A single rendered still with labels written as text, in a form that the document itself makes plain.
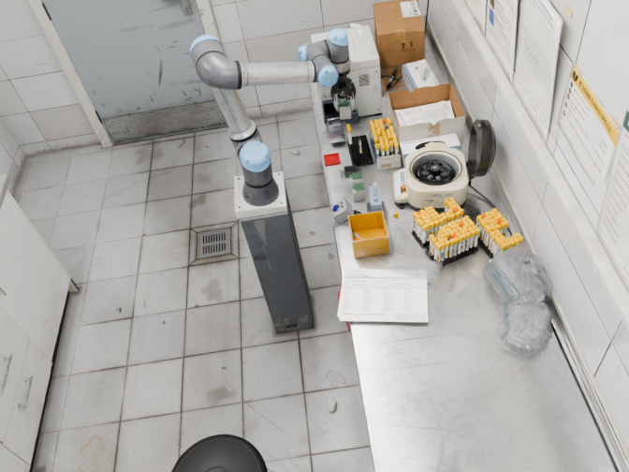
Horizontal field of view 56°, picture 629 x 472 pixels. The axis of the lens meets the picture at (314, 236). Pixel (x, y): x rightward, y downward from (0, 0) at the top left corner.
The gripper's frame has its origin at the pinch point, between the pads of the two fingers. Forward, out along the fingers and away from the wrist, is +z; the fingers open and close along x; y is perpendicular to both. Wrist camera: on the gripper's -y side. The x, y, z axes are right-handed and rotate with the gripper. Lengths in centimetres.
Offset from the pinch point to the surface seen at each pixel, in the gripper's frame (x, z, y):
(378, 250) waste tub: 7, 19, 63
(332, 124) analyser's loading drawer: -6.1, 17.8, -12.2
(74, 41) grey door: -161, 28, -134
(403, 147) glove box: 22.8, 15.0, 12.1
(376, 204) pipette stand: 8.1, 12.0, 45.9
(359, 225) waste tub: 1, 18, 50
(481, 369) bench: 34, 22, 113
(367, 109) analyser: 10.3, 17.9, -20.4
